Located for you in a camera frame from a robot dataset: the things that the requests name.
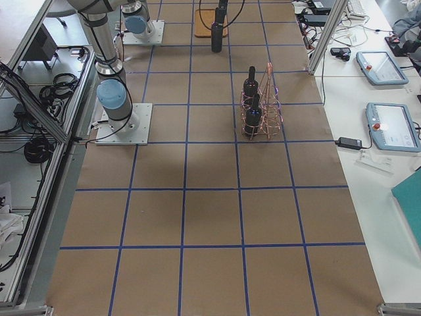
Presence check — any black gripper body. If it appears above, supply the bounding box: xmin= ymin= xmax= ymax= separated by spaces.
xmin=216 ymin=0 xmax=228 ymax=20

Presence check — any dark wine bottle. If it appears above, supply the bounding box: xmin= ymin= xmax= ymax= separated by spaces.
xmin=243 ymin=93 xmax=262 ymax=140
xmin=243 ymin=66 xmax=259 ymax=99
xmin=211 ymin=7 xmax=224 ymax=53

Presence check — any wooden tray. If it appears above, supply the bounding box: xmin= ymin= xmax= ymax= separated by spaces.
xmin=194 ymin=9 xmax=215 ymax=38

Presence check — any far teach pendant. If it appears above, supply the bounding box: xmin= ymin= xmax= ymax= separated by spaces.
xmin=356 ymin=51 xmax=409 ymax=86

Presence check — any teach pendant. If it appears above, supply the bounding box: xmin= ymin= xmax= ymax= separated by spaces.
xmin=356 ymin=51 xmax=409 ymax=86
xmin=366 ymin=103 xmax=420 ymax=153

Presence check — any black power adapter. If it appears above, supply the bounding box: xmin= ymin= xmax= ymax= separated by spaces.
xmin=335 ymin=137 xmax=362 ymax=150

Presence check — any near teach pendant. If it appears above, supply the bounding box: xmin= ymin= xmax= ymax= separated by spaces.
xmin=366 ymin=103 xmax=420 ymax=153

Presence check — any teal board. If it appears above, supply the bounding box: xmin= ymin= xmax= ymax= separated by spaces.
xmin=391 ymin=171 xmax=421 ymax=229

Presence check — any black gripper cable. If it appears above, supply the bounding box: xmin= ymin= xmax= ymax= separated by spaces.
xmin=199 ymin=0 xmax=246 ymax=30

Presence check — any copper wire bottle basket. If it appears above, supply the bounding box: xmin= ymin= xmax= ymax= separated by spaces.
xmin=241 ymin=62 xmax=283 ymax=140

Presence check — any aluminium frame post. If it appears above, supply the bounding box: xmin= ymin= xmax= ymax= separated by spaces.
xmin=308 ymin=0 xmax=347 ymax=75

